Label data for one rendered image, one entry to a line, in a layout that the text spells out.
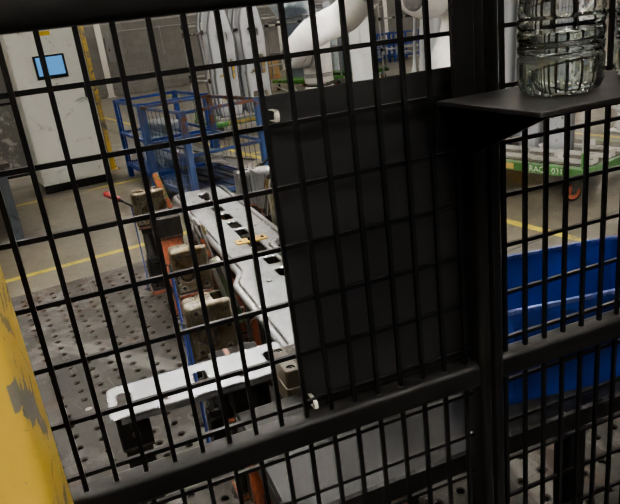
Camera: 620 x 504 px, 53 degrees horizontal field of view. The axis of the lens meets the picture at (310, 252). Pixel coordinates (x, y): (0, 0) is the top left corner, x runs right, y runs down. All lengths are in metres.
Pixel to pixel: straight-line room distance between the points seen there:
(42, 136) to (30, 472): 7.58
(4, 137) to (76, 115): 1.13
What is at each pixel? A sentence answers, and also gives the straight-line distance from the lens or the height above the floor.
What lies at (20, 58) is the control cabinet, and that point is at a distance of 7.93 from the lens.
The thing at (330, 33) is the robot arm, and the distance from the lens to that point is 1.74.
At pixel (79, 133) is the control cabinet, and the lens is 8.03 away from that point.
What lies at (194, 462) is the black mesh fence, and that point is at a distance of 0.59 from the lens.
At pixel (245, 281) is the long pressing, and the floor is 1.00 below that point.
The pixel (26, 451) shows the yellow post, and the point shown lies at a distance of 0.44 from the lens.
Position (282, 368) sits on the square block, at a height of 1.06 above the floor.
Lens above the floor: 1.50
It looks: 20 degrees down
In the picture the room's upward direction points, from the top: 7 degrees counter-clockwise
